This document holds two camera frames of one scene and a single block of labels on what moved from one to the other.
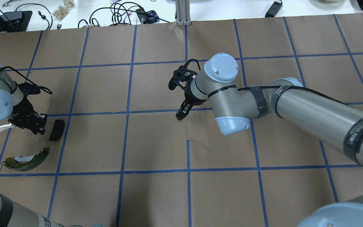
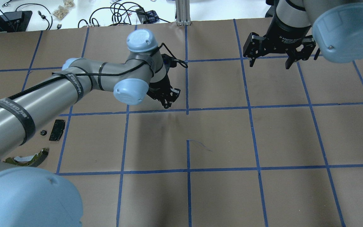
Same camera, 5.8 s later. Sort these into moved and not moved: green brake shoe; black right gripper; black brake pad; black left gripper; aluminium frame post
Moved: black left gripper; black right gripper
Not moved: green brake shoe; black brake pad; aluminium frame post
